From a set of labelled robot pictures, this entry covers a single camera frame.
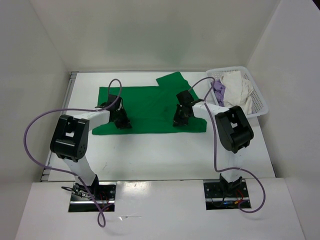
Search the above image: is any green t shirt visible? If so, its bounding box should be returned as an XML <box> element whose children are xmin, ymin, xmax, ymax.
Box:
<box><xmin>92</xmin><ymin>72</ymin><xmax>207</xmax><ymax>136</ymax></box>

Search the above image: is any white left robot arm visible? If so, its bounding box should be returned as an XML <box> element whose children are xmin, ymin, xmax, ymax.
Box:
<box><xmin>50</xmin><ymin>100</ymin><xmax>132</xmax><ymax>200</ymax></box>

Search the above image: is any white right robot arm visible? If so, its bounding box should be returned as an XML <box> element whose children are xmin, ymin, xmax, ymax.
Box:
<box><xmin>173</xmin><ymin>100</ymin><xmax>254</xmax><ymax>197</ymax></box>

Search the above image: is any lavender t shirt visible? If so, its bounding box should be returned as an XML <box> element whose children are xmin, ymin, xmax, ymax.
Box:
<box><xmin>211</xmin><ymin>79</ymin><xmax>226</xmax><ymax>107</ymax></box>

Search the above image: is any cream white t shirt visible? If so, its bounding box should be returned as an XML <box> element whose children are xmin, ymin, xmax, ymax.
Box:
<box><xmin>220</xmin><ymin>71</ymin><xmax>254</xmax><ymax>115</ymax></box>

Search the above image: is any white plastic laundry basket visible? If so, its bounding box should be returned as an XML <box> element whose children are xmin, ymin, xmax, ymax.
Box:
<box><xmin>206</xmin><ymin>66</ymin><xmax>269</xmax><ymax>119</ymax></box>

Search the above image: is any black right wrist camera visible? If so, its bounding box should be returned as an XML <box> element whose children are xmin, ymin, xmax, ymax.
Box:
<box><xmin>176</xmin><ymin>90</ymin><xmax>194</xmax><ymax>106</ymax></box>

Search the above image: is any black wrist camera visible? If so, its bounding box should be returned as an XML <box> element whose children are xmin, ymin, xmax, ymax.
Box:
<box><xmin>107</xmin><ymin>94</ymin><xmax>123</xmax><ymax>109</ymax></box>
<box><xmin>176</xmin><ymin>90</ymin><xmax>194</xmax><ymax>106</ymax></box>

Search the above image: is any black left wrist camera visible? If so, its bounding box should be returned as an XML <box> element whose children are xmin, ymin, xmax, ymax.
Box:
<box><xmin>107</xmin><ymin>94</ymin><xmax>123</xmax><ymax>109</ymax></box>

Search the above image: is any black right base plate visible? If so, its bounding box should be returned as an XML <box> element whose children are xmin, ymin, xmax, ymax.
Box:
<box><xmin>203</xmin><ymin>179</ymin><xmax>251</xmax><ymax>211</ymax></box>

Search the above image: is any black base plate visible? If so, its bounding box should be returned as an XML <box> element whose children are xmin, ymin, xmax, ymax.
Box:
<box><xmin>61</xmin><ymin>182</ymin><xmax>116</xmax><ymax>213</ymax></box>
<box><xmin>203</xmin><ymin>179</ymin><xmax>251</xmax><ymax>211</ymax></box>

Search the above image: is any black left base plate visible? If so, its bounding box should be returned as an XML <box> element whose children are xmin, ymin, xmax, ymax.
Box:
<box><xmin>61</xmin><ymin>182</ymin><xmax>116</xmax><ymax>213</ymax></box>

